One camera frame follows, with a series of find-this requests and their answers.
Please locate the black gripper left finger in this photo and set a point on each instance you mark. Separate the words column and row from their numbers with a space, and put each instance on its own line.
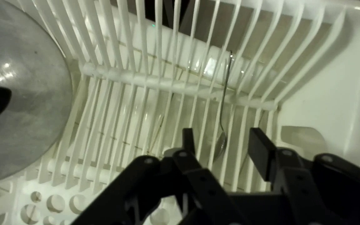
column 197, row 182

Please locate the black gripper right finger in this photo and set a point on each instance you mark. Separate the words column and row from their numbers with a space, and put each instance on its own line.
column 297, row 175

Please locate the metal spoon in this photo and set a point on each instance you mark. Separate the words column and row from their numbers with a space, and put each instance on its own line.
column 222, row 139

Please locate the white plastic dish rack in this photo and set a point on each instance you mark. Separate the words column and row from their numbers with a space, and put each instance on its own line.
column 147, row 95

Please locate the glass pot lid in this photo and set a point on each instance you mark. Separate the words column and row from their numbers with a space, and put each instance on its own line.
column 26, row 82

